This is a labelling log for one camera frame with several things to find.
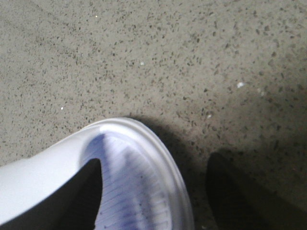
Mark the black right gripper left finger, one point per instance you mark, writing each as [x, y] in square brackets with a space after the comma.
[74, 206]

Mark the light blue slipper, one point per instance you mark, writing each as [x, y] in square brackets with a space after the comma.
[142, 185]

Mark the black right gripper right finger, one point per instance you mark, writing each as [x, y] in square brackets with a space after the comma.
[240, 203]

